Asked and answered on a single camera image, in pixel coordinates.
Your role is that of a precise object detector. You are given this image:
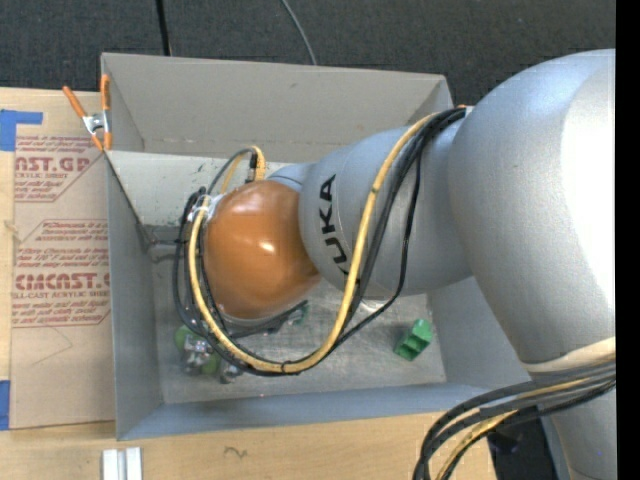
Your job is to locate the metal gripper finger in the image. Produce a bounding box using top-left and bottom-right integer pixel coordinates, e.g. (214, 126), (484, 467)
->
(218, 360), (245, 386)
(182, 334), (212, 370)

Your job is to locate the green round toy fruit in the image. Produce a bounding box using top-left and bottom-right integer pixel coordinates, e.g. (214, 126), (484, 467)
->
(173, 323), (222, 377)

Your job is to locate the brown cardboard board, red print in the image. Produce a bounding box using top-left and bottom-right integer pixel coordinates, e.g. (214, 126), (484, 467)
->
(0, 86), (118, 431)

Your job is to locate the green plastic block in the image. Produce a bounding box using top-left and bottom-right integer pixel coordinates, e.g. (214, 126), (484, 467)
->
(393, 318), (435, 363)

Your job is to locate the grey metal bin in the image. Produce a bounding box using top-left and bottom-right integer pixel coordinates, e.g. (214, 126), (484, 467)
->
(99, 51), (533, 442)

